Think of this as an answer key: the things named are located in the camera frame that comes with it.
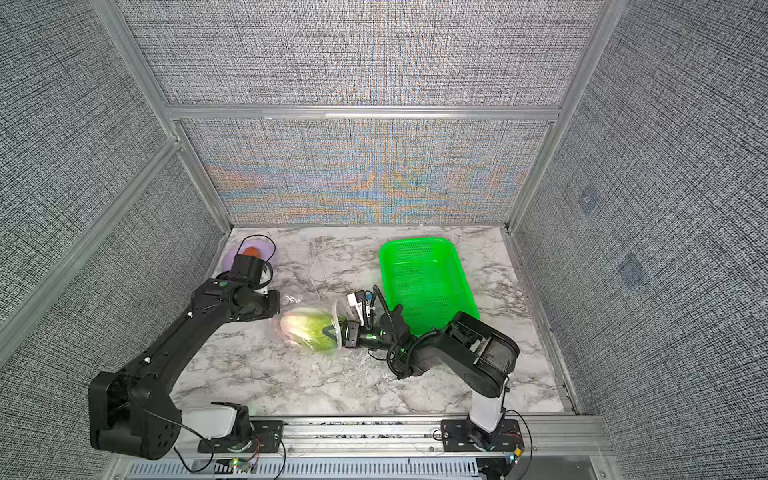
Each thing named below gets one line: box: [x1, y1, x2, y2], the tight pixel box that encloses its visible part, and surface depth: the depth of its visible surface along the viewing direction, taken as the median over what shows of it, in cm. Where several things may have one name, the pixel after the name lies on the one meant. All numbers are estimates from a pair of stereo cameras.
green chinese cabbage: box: [280, 310, 337, 353], surface depth 78 cm
